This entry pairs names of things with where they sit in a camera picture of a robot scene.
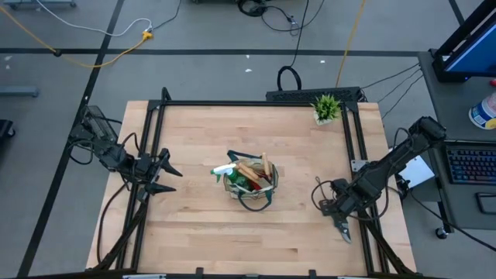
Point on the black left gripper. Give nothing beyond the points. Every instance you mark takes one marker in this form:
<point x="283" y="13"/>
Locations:
<point x="147" y="172"/>

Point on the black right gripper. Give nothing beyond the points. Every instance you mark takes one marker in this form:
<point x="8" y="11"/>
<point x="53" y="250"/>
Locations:
<point x="343" y="197"/>

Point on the green plastic spray bottle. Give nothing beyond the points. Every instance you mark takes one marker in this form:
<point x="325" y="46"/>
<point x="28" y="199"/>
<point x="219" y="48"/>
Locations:
<point x="224" y="169"/>

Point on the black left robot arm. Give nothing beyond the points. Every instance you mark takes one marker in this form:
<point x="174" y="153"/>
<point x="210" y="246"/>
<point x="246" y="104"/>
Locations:
<point x="104" y="151"/>

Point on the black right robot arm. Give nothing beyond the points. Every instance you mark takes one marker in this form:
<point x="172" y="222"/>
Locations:
<point x="395" y="159"/>

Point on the beige green canvas gardening bag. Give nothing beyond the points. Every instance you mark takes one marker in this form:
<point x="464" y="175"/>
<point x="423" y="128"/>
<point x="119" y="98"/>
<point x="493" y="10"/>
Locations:
<point x="248" y="195"/>

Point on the red garden glove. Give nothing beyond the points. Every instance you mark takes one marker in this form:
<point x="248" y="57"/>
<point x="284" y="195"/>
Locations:
<point x="256" y="187"/>

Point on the grey metal mounting plate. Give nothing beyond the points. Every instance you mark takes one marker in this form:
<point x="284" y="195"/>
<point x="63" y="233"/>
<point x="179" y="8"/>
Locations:
<point x="357" y="166"/>

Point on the white paper sheet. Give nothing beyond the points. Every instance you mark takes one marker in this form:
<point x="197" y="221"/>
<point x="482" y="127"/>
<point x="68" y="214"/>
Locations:
<point x="420" y="172"/>

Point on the artificial plant in white pot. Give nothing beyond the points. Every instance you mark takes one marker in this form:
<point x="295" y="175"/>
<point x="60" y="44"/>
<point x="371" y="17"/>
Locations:
<point x="326" y="108"/>

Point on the black perforated metal box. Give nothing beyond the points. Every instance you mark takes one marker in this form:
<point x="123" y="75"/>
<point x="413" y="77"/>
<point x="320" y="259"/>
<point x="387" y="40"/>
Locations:
<point x="310" y="95"/>

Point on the backlit black keyboard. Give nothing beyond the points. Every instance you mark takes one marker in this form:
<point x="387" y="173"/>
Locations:
<point x="470" y="166"/>

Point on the grey desk cart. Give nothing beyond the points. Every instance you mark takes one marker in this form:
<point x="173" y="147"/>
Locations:
<point x="449" y="100"/>

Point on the white blue wipes container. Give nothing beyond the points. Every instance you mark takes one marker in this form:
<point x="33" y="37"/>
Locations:
<point x="482" y="114"/>

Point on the grey metal floor foot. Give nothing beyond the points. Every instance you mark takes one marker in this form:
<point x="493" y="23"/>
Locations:
<point x="19" y="91"/>
<point x="38" y="3"/>

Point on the black computer monitor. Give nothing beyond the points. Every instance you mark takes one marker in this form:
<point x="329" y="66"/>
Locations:
<point x="472" y="54"/>

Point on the black metal table frame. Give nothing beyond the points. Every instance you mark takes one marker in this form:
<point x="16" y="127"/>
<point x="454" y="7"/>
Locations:
<point x="271" y="104"/>

